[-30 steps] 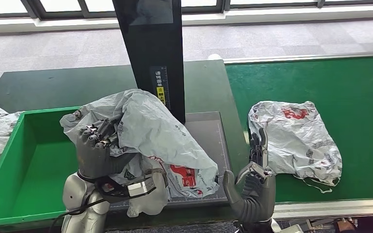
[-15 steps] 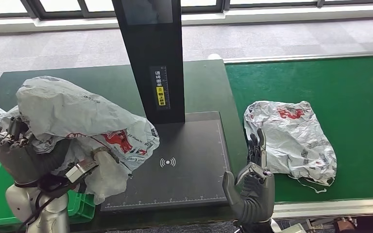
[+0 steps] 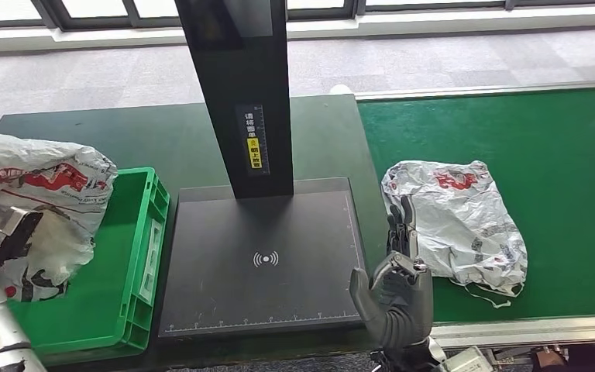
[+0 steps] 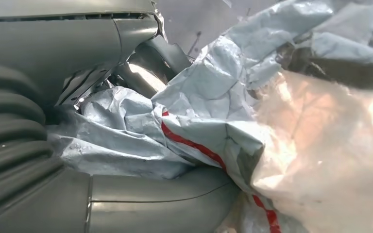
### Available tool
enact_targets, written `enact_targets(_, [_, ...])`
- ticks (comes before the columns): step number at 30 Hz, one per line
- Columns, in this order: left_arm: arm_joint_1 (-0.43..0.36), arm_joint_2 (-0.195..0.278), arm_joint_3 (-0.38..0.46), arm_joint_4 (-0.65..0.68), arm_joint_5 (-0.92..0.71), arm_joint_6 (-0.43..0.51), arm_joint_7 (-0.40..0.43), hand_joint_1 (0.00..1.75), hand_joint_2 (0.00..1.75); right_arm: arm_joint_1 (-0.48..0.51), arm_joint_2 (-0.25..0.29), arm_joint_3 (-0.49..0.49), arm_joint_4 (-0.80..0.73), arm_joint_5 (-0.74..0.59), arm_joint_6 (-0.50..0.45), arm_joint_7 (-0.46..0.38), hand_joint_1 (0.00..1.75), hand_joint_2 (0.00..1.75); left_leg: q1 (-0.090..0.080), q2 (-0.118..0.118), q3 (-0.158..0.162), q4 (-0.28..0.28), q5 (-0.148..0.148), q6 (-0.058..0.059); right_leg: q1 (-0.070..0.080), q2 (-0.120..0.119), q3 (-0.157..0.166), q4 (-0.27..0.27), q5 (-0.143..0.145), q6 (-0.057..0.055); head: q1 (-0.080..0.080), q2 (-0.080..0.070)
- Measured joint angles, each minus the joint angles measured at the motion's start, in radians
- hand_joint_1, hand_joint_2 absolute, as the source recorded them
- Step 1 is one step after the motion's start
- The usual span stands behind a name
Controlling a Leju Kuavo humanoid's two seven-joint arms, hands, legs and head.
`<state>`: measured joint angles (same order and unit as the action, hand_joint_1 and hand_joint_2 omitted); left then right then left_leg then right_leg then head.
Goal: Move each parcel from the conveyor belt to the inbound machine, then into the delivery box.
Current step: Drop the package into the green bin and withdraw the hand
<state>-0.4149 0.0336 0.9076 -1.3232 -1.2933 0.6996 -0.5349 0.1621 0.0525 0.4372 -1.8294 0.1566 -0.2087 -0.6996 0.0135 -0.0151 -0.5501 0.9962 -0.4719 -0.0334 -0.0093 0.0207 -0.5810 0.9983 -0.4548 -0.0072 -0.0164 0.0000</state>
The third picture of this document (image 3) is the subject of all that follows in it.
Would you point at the white window sill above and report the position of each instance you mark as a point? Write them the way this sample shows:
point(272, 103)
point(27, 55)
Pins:
point(431, 20)

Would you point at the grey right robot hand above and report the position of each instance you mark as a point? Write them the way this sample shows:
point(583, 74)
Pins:
point(405, 308)

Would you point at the black scanner base platform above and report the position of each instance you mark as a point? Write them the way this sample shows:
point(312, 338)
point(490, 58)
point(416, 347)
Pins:
point(256, 298)

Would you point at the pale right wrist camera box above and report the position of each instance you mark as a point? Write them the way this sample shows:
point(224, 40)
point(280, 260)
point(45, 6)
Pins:
point(467, 362)

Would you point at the green conveyor belt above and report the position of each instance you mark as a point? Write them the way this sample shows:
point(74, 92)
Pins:
point(533, 133)

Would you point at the white round roller cap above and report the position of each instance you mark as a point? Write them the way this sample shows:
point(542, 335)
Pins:
point(341, 89)

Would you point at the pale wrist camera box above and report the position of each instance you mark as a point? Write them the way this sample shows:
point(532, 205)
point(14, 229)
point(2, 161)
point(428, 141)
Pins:
point(467, 362)
point(10, 221)

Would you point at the grey bag large black letters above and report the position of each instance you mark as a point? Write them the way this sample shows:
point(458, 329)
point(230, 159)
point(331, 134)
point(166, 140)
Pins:
point(46, 154)

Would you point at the dark window frame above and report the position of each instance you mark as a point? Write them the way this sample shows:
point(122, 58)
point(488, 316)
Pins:
point(97, 20)

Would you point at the brown mechanical part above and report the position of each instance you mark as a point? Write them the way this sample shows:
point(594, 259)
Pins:
point(549, 358)

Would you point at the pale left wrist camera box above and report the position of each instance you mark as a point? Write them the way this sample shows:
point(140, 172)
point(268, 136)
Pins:
point(10, 221)

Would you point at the wide aluminium conveyor rail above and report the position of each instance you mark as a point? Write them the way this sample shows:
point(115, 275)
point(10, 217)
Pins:
point(533, 331)

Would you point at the grey bag red logo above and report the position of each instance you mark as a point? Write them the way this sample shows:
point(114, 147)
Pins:
point(461, 221)

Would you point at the clear crate label pocket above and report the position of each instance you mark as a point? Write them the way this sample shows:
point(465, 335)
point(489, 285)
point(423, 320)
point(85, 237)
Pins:
point(149, 262)

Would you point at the thin aluminium conveyor rail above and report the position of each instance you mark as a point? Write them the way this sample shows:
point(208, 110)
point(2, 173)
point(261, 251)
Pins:
point(482, 90)

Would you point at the black yellow label sticker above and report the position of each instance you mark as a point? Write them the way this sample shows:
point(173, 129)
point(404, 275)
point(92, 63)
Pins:
point(254, 154)

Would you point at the black conveyor clamp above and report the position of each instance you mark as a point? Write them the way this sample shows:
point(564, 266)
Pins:
point(379, 362)

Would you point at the black scanner column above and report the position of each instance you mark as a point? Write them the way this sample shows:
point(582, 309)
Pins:
point(236, 77)

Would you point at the dark green table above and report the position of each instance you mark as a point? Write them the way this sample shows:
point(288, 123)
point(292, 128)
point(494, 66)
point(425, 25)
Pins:
point(123, 133)

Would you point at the green plastic crate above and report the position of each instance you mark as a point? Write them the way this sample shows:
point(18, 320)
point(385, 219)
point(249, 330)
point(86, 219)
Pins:
point(107, 267)

